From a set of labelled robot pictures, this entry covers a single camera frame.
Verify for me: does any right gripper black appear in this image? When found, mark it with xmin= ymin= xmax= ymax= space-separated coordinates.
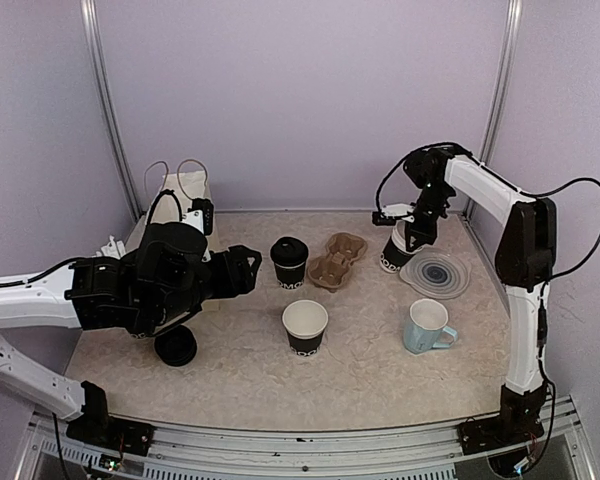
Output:
xmin=405 ymin=180 xmax=453 ymax=250

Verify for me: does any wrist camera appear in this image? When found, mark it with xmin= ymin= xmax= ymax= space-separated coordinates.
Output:
xmin=372 ymin=203 xmax=414 ymax=226
xmin=183 ymin=198 xmax=214 ymax=236

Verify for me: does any brown pulp cup carrier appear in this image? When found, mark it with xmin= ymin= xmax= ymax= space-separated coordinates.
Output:
xmin=307 ymin=232 xmax=368 ymax=293

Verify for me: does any aluminium corner post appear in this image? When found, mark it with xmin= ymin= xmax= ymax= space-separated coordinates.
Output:
xmin=80 ymin=0 xmax=142 ymax=221
xmin=462 ymin=0 xmax=524 ymax=221

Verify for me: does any beige paper bag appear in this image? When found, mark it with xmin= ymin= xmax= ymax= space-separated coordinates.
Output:
xmin=143 ymin=159 xmax=221 ymax=312

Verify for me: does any light blue ceramic mug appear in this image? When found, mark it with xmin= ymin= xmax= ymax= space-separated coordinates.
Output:
xmin=403 ymin=298 xmax=458 ymax=355

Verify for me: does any left aluminium corner post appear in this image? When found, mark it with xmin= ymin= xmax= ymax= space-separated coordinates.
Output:
xmin=80 ymin=0 xmax=142 ymax=221

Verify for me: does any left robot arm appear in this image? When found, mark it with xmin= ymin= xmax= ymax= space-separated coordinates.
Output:
xmin=0 ymin=222 xmax=262 ymax=445

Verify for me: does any black cup holding straws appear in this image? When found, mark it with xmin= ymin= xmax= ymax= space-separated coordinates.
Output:
xmin=128 ymin=332 xmax=154 ymax=340

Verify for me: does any bundle of white straws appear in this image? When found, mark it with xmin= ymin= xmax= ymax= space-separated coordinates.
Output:
xmin=96 ymin=235 xmax=126 ymax=259

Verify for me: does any right aluminium corner post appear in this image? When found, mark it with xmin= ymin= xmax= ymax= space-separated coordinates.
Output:
xmin=462 ymin=0 xmax=524 ymax=221

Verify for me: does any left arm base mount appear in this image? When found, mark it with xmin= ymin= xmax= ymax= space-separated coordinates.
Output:
xmin=66 ymin=381 xmax=155 ymax=457

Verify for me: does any stack of black lids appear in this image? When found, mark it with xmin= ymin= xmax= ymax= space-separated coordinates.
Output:
xmin=154 ymin=325 xmax=198 ymax=367

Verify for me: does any aluminium front rail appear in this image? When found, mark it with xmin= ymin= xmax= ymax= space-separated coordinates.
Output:
xmin=10 ymin=399 xmax=599 ymax=479

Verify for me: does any black plastic cup lid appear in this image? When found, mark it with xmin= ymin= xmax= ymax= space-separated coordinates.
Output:
xmin=270 ymin=236 xmax=309 ymax=267

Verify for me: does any grey swirl silicone lid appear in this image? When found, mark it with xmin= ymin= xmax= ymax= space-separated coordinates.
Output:
xmin=399 ymin=248 xmax=471 ymax=300

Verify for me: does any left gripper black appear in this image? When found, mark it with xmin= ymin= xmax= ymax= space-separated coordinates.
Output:
xmin=147 ymin=244 xmax=262 ymax=327

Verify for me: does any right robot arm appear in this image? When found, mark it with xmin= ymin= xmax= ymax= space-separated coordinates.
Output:
xmin=372 ymin=142 xmax=561 ymax=444

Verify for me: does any stack of paper cups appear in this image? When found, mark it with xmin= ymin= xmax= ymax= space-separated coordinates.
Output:
xmin=379 ymin=221 xmax=415 ymax=273

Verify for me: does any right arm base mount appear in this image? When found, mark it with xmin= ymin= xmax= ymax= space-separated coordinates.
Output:
xmin=457 ymin=381 xmax=548 ymax=455

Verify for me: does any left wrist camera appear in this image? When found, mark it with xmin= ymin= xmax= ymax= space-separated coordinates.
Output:
xmin=183 ymin=198 xmax=214 ymax=236

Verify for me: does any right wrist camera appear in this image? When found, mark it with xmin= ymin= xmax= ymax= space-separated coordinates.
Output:
xmin=372 ymin=203 xmax=414 ymax=226

